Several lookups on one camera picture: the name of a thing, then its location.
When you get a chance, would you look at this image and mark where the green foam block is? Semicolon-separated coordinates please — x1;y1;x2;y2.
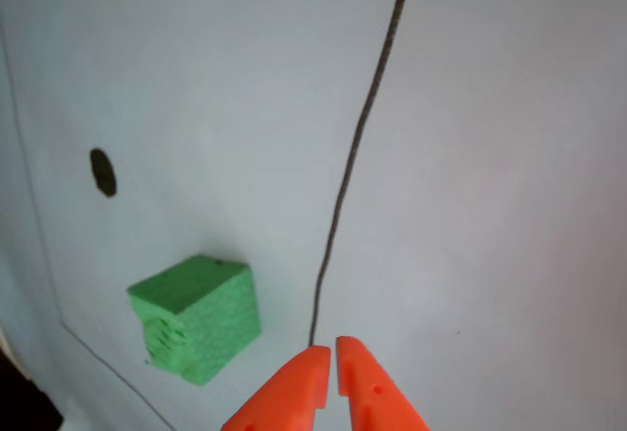
125;254;263;388

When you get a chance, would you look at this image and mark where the white paper sheet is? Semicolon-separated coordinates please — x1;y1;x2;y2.
0;0;627;431

